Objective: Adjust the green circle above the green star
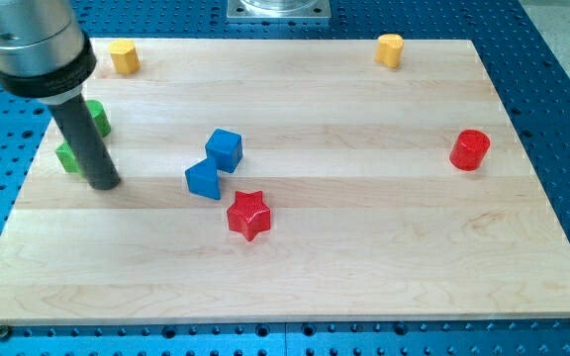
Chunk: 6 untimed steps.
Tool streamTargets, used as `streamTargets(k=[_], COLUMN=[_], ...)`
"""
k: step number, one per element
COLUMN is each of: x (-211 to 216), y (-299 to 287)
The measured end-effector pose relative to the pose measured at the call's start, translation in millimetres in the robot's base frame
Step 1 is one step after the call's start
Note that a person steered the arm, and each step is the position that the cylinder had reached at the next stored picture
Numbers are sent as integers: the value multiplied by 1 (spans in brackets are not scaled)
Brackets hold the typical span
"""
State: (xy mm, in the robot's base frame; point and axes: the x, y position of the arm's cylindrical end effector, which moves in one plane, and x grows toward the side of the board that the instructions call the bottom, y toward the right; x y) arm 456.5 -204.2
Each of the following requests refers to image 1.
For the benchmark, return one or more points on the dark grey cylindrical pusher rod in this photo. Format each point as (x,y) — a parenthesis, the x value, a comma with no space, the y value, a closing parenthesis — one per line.
(78,128)

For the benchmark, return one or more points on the green cylinder block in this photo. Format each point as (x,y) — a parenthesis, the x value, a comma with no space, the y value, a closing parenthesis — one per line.
(99,116)

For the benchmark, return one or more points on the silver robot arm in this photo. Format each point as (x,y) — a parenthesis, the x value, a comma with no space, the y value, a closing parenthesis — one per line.
(45,55)

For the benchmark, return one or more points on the green star block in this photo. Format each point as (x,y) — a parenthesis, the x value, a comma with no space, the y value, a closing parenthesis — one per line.
(67,158)

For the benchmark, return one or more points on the red star block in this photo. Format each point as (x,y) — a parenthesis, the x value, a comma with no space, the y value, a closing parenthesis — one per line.
(249,215)

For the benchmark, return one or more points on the blue triangle block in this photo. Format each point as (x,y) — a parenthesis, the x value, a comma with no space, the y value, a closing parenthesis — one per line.
(202,179)

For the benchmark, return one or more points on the yellow hexagon block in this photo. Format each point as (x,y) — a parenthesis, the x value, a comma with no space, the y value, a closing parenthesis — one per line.
(124,56)

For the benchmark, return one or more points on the blue cube block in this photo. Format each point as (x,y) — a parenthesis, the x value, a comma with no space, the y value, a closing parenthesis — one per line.
(226,149)

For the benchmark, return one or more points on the light wooden board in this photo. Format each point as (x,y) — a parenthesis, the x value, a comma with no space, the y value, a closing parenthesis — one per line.
(369,219)

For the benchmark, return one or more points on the yellow heart block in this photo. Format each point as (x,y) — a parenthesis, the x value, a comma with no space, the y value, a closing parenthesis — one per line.
(389,50)

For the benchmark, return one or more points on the red cylinder block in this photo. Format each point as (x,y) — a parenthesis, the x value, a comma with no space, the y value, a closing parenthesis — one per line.
(469,150)

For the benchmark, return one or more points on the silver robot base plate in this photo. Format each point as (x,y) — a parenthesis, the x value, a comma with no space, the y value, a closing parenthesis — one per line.
(278,9)

